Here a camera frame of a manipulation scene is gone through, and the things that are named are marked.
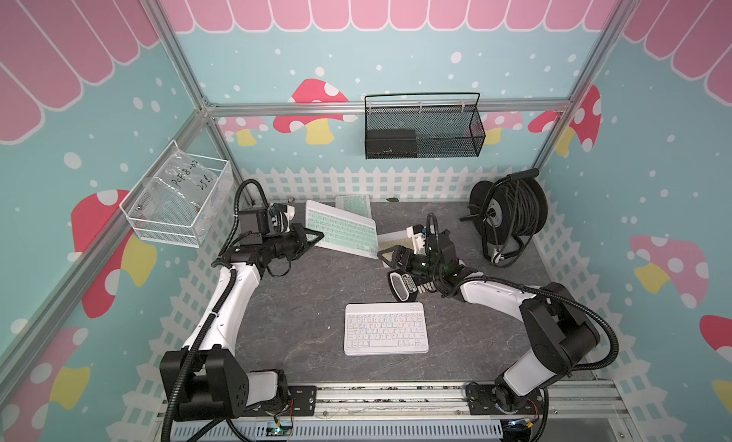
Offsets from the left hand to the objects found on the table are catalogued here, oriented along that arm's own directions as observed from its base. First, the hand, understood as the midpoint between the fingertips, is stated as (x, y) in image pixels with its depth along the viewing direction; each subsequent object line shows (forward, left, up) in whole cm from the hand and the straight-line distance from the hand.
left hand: (323, 239), depth 77 cm
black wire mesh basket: (+38, -29, +9) cm, 49 cm away
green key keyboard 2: (+37, -7, -24) cm, 45 cm away
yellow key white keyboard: (+20, -22, -25) cm, 39 cm away
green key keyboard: (+6, -4, -4) cm, 8 cm away
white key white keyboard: (-16, -18, -22) cm, 33 cm away
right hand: (0, -17, -9) cm, 19 cm away
